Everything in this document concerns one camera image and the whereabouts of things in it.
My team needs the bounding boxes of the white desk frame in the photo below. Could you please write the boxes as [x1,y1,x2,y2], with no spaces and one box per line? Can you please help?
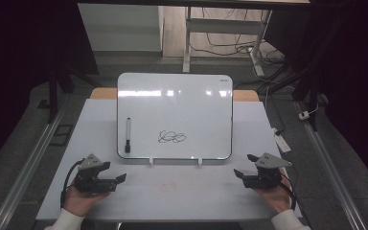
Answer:
[182,6,273,78]

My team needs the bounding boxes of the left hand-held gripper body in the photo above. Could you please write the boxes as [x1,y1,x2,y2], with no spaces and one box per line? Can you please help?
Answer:
[73,153,116,196]

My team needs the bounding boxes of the black stand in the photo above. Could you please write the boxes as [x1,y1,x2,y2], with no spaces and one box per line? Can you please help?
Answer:
[37,65,101,125]
[258,60,322,132]

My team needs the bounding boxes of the black floor cables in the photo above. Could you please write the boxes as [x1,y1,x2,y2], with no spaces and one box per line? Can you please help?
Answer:
[189,7,286,66]

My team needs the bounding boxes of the person's left hand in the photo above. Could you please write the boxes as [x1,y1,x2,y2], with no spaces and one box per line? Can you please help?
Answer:
[62,183,110,218]

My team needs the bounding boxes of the white power strip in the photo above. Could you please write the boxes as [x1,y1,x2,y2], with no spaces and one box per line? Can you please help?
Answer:
[272,127,292,154]

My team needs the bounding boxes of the metal floor rail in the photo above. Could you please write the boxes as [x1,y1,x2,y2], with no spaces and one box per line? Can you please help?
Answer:
[294,101,368,230]
[0,103,70,230]

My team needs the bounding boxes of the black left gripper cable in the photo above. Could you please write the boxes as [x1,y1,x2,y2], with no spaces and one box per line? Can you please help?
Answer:
[59,158,86,209]

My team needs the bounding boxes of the black floor frame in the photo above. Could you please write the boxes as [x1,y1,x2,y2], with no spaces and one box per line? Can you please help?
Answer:
[50,124,75,148]

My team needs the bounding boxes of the person's right hand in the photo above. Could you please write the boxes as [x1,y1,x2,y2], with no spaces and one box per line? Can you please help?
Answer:
[253,168,293,215]

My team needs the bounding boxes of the white whiteboard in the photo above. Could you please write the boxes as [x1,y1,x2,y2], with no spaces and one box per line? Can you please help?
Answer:
[116,72,235,161]

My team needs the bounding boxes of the wooden table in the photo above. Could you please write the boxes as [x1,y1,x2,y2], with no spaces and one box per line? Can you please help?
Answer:
[89,87,261,103]

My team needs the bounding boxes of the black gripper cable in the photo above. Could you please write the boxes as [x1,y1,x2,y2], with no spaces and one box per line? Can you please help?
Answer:
[59,158,86,209]
[280,172,298,211]

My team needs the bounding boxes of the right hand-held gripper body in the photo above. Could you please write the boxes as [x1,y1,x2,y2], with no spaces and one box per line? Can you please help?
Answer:
[242,152,293,191]

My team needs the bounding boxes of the white marker with black cap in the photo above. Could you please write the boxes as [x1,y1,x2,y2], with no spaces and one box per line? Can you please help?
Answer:
[125,117,132,154]

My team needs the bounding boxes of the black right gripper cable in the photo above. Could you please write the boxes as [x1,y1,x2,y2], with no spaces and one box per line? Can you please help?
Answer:
[280,172,298,211]

